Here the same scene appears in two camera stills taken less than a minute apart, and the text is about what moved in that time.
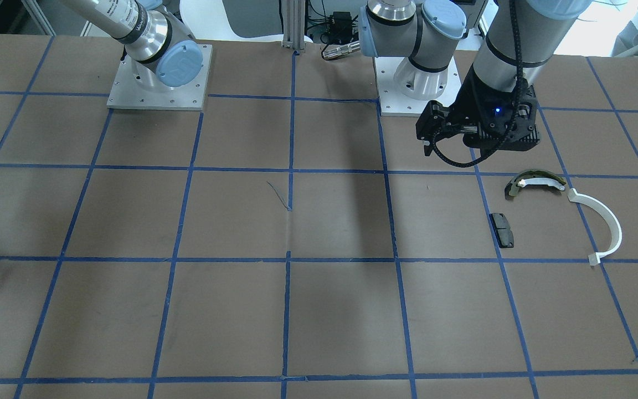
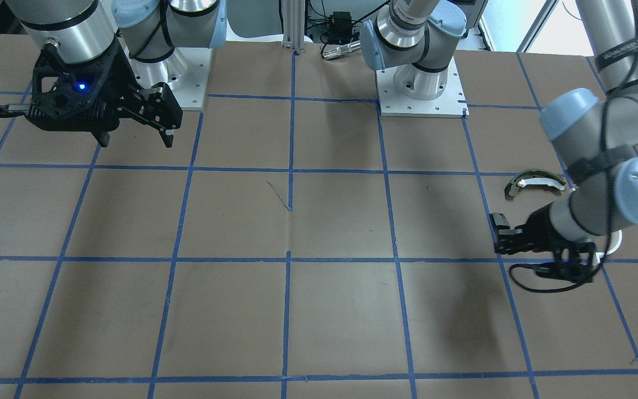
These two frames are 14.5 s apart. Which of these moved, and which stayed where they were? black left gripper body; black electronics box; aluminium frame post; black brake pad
Moved: black left gripper body
Stayed: black brake pad; aluminium frame post; black electronics box
